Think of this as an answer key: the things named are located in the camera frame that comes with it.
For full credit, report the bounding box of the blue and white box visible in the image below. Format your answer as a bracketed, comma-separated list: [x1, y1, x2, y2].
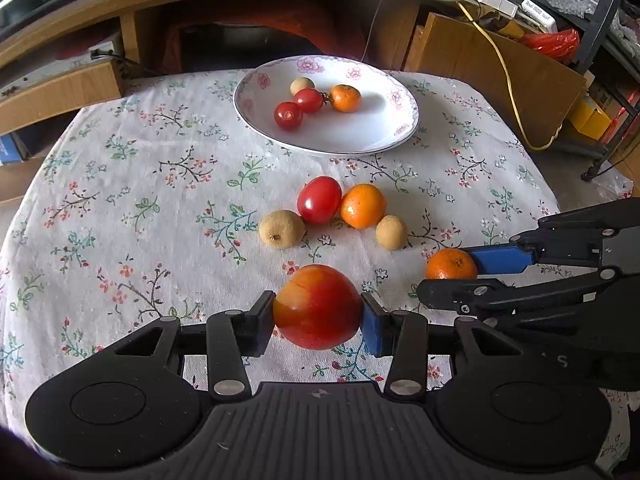
[0, 132, 26, 166]

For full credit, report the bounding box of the black box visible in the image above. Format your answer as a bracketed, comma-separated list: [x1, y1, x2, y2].
[180, 22, 326, 73]

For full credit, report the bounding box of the small orange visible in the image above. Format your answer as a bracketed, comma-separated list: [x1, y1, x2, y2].
[340, 183, 387, 229]
[330, 84, 362, 113]
[425, 248, 478, 281]

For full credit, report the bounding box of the white floral plate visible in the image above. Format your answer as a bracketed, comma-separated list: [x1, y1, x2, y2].
[233, 55, 420, 155]

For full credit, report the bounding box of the silver media player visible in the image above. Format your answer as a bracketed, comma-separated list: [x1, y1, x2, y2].
[0, 42, 121, 91]

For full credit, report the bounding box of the large red apple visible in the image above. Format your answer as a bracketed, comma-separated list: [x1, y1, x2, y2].
[272, 264, 364, 351]

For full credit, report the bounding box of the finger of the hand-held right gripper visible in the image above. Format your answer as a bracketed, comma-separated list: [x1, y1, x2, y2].
[416, 265, 640, 317]
[460, 204, 640, 277]

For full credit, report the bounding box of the yellow box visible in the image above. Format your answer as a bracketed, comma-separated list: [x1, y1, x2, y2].
[567, 95, 613, 141]

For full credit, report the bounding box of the red cherry tomato with stem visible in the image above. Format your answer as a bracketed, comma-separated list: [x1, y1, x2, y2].
[293, 88, 331, 114]

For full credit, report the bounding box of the dark metal rack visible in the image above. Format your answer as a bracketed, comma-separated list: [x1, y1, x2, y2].
[510, 0, 640, 181]

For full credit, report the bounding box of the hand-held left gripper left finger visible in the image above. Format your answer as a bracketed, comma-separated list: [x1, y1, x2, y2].
[112, 291, 276, 401]

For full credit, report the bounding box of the white labelled box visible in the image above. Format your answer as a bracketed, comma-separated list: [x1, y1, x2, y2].
[520, 0, 558, 28]

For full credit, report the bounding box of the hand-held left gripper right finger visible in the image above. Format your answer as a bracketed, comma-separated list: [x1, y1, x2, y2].
[361, 294, 516, 401]

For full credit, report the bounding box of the red plastic bag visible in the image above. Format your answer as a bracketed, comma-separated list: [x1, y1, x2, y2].
[517, 29, 581, 63]

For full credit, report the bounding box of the floral tablecloth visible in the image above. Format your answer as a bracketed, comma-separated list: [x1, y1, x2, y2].
[0, 67, 640, 461]

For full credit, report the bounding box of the yellow cable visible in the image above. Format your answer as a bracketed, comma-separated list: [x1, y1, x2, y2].
[415, 0, 563, 152]

